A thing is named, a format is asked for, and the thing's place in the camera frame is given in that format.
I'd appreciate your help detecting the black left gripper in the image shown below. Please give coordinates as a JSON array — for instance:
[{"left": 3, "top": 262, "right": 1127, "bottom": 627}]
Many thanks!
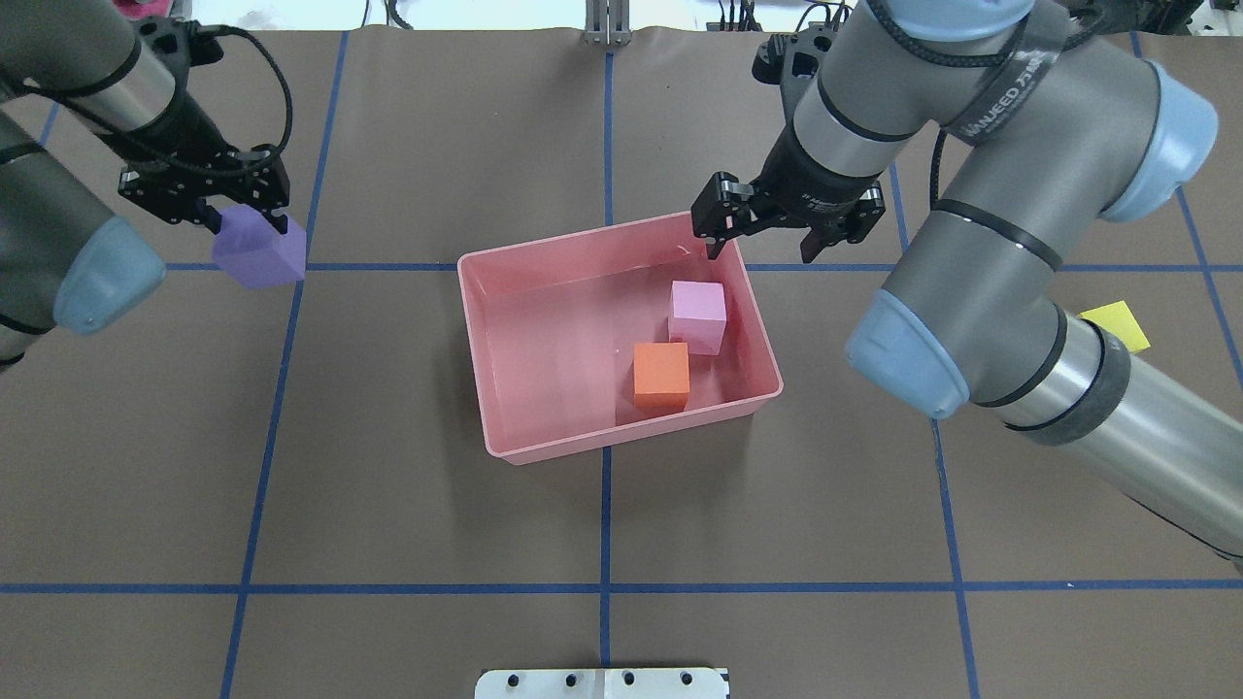
[{"left": 118, "top": 107, "right": 292, "bottom": 235}]

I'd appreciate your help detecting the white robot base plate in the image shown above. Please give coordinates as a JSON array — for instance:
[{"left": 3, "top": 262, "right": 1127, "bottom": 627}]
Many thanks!
[{"left": 474, "top": 667, "right": 731, "bottom": 698}]

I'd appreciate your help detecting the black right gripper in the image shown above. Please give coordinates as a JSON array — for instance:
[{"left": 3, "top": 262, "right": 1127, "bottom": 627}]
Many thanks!
[{"left": 691, "top": 126, "right": 888, "bottom": 264}]

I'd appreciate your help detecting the purple foam cube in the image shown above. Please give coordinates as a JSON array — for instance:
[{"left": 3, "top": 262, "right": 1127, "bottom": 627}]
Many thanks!
[{"left": 213, "top": 205, "right": 307, "bottom": 290}]

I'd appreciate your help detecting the yellow foam cube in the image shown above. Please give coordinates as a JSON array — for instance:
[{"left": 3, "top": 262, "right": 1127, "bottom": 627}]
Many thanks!
[{"left": 1078, "top": 300, "right": 1152, "bottom": 353}]

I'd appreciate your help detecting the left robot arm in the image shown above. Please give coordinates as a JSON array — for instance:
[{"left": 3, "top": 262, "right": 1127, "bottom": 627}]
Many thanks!
[{"left": 1, "top": 1, "right": 307, "bottom": 369}]

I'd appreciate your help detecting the pink plastic bin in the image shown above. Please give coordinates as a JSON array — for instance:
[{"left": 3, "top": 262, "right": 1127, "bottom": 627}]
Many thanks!
[{"left": 457, "top": 211, "right": 783, "bottom": 465}]

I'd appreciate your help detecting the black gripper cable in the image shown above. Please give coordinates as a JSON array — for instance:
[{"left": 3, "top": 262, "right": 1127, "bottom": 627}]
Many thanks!
[{"left": 189, "top": 24, "right": 295, "bottom": 165}]

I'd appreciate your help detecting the pink foam cube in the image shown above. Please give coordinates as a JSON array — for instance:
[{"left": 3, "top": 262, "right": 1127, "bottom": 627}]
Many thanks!
[{"left": 667, "top": 280, "right": 728, "bottom": 354}]

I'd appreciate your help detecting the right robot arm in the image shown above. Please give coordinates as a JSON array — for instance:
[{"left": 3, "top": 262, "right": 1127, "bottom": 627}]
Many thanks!
[{"left": 691, "top": 1, "right": 1242, "bottom": 565}]

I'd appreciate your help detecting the orange foam cube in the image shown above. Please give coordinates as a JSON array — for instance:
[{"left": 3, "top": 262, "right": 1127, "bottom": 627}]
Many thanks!
[{"left": 633, "top": 342, "right": 691, "bottom": 409}]

